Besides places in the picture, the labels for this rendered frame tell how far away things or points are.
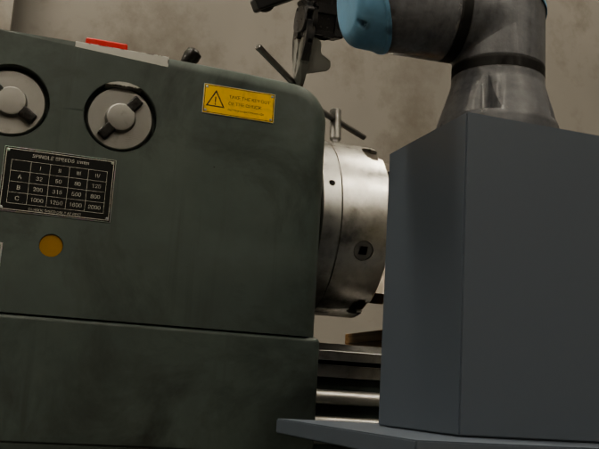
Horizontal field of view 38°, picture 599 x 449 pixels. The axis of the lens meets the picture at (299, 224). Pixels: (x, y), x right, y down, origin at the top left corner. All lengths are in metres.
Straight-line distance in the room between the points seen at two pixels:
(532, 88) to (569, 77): 3.71
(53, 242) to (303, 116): 0.42
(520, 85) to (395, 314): 0.31
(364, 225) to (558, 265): 0.51
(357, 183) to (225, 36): 2.61
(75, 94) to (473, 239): 0.61
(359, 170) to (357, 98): 2.66
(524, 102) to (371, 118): 3.09
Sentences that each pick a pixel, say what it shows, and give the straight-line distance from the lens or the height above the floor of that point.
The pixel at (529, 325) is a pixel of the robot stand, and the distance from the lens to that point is 0.98.
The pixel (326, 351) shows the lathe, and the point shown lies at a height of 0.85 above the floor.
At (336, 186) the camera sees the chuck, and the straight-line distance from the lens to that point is 1.45.
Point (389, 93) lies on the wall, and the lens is 4.22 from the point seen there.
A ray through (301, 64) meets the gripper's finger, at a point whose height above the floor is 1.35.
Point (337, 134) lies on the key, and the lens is 1.66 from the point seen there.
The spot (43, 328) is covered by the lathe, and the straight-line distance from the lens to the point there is 1.22.
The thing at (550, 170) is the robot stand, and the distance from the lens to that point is 1.03.
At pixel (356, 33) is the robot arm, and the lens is 1.08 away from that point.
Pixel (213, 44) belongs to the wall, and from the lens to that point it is 3.99.
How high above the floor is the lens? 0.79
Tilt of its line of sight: 11 degrees up
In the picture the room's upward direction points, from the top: 4 degrees clockwise
